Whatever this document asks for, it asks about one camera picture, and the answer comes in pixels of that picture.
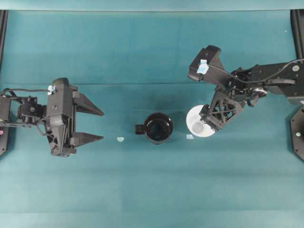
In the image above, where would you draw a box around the black right frame rail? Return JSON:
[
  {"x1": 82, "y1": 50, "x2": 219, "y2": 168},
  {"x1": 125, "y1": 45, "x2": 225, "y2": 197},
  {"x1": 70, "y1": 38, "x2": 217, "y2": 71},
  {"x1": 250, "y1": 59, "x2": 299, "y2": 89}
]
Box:
[{"x1": 290, "y1": 9, "x2": 304, "y2": 59}]

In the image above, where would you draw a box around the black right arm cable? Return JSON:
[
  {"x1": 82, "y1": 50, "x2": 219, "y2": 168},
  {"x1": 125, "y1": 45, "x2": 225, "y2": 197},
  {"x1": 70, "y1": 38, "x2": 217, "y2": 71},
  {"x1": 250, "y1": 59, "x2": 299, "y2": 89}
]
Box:
[{"x1": 206, "y1": 58, "x2": 304, "y2": 84}]

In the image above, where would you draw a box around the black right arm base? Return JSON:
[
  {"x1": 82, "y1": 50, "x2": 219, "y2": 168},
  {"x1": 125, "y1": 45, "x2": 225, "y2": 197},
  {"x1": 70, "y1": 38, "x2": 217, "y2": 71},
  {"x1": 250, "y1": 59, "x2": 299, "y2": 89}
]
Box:
[{"x1": 289, "y1": 106, "x2": 304, "y2": 161}]

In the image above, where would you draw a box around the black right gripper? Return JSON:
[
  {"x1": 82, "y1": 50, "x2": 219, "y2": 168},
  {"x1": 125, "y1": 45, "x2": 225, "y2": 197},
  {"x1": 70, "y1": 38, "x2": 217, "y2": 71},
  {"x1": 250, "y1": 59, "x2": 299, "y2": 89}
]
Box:
[{"x1": 199, "y1": 91, "x2": 245, "y2": 132}]

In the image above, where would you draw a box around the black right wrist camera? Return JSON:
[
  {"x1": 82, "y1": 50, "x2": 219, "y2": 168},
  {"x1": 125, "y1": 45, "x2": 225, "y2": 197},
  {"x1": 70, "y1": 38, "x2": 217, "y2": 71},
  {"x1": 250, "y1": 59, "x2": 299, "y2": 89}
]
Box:
[{"x1": 188, "y1": 45, "x2": 230, "y2": 86}]

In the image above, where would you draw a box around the left blue tape marker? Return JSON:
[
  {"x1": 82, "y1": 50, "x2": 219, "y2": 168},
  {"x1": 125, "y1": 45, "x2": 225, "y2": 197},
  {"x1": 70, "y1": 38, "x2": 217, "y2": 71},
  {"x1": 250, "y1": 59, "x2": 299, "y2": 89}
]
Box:
[{"x1": 117, "y1": 137, "x2": 124, "y2": 142}]

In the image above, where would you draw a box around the black left frame rail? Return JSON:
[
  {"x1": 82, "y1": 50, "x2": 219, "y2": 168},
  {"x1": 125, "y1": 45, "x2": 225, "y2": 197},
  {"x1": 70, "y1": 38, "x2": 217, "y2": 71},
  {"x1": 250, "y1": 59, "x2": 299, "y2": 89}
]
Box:
[{"x1": 0, "y1": 10, "x2": 9, "y2": 67}]

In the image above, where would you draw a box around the right blue tape marker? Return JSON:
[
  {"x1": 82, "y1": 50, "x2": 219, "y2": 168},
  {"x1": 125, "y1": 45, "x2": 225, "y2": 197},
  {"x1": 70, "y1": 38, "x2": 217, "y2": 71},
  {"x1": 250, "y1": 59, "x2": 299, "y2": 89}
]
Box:
[{"x1": 186, "y1": 134, "x2": 193, "y2": 140}]

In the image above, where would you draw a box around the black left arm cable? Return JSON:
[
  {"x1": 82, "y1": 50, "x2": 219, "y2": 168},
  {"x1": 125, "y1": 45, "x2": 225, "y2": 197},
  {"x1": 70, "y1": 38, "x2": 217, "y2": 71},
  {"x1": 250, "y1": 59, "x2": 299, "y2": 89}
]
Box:
[{"x1": 0, "y1": 88, "x2": 49, "y2": 98}]

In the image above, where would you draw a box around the black frame rail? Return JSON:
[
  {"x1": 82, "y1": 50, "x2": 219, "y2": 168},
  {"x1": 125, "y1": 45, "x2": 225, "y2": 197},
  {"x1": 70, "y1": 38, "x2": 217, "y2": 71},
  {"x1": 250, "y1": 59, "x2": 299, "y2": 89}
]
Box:
[
  {"x1": 0, "y1": 10, "x2": 9, "y2": 67},
  {"x1": 290, "y1": 9, "x2": 304, "y2": 59}
]

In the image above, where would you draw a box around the blue tape marker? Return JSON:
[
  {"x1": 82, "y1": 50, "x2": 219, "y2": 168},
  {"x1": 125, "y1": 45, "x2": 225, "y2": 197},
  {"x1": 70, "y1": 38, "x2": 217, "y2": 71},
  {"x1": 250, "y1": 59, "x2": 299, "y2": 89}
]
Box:
[
  {"x1": 117, "y1": 137, "x2": 124, "y2": 142},
  {"x1": 186, "y1": 134, "x2": 193, "y2": 140}
]

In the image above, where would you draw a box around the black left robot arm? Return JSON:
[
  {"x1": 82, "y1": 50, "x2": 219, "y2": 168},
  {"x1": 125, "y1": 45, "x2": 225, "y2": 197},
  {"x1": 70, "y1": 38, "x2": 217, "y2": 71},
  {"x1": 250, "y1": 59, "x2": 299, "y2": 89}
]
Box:
[{"x1": 0, "y1": 84, "x2": 103, "y2": 157}]

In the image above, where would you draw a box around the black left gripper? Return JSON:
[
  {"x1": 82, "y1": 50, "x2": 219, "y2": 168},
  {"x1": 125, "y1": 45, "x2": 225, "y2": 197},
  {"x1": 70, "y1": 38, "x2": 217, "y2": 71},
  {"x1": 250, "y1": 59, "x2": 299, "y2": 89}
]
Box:
[{"x1": 45, "y1": 84, "x2": 104, "y2": 157}]

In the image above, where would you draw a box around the white paper cup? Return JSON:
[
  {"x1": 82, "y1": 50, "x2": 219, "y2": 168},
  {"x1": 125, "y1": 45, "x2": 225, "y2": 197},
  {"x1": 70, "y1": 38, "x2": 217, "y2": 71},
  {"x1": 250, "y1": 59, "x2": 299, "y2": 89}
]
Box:
[{"x1": 186, "y1": 105, "x2": 215, "y2": 137}]

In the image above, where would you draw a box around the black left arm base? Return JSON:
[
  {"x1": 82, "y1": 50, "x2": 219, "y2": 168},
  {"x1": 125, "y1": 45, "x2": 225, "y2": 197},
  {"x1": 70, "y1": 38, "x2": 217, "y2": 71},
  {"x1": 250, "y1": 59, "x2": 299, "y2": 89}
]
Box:
[{"x1": 0, "y1": 127, "x2": 9, "y2": 156}]

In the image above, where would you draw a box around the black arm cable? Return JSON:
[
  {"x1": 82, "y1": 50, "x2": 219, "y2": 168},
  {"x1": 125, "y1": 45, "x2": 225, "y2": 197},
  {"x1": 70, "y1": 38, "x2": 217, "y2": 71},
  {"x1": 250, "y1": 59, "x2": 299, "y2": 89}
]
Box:
[
  {"x1": 0, "y1": 88, "x2": 49, "y2": 98},
  {"x1": 206, "y1": 58, "x2": 304, "y2": 84}
]

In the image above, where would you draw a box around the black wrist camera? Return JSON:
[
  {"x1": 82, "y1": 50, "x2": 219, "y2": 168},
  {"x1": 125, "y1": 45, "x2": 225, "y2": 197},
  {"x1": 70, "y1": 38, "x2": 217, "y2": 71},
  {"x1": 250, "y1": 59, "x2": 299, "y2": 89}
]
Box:
[
  {"x1": 188, "y1": 45, "x2": 230, "y2": 86},
  {"x1": 53, "y1": 77, "x2": 69, "y2": 86}
]

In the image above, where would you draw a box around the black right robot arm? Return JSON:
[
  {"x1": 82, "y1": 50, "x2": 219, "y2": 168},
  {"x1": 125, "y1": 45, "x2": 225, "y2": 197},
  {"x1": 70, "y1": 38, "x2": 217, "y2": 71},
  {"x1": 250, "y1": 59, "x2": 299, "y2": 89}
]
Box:
[{"x1": 199, "y1": 59, "x2": 304, "y2": 132}]

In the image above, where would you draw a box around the black cup holder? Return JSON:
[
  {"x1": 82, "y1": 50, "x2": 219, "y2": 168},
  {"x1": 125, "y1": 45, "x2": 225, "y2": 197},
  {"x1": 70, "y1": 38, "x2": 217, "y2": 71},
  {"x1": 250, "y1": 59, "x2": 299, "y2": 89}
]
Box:
[{"x1": 135, "y1": 112, "x2": 173, "y2": 145}]

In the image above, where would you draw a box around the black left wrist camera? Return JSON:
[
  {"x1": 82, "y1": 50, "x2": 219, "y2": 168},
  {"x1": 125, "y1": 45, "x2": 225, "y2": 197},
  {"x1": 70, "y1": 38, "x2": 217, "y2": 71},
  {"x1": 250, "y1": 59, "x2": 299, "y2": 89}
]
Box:
[{"x1": 53, "y1": 77, "x2": 69, "y2": 86}]

